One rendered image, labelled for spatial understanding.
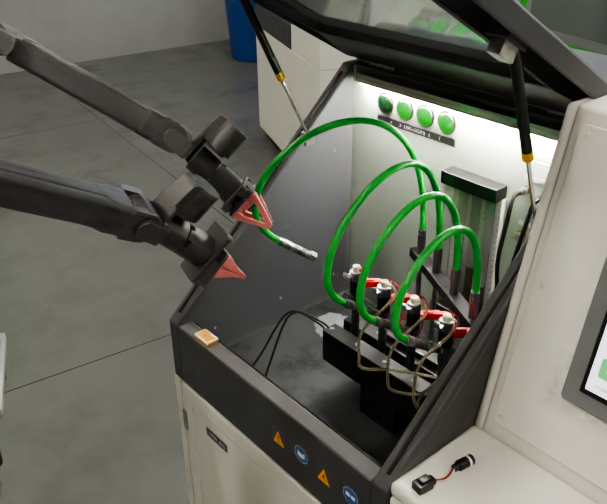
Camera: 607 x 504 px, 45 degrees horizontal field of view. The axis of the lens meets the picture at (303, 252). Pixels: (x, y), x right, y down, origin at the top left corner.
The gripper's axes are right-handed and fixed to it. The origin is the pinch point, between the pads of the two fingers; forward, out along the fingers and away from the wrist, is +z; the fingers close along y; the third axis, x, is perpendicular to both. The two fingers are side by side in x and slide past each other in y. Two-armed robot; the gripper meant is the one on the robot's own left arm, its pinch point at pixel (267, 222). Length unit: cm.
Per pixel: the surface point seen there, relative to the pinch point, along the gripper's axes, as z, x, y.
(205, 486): 37, 65, 18
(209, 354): 11.0, 30.5, 2.1
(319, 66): -3, -26, 277
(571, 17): 73, -133, 253
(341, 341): 29.0, 8.3, 0.4
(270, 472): 36, 37, -9
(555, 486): 59, -8, -40
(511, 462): 54, -5, -34
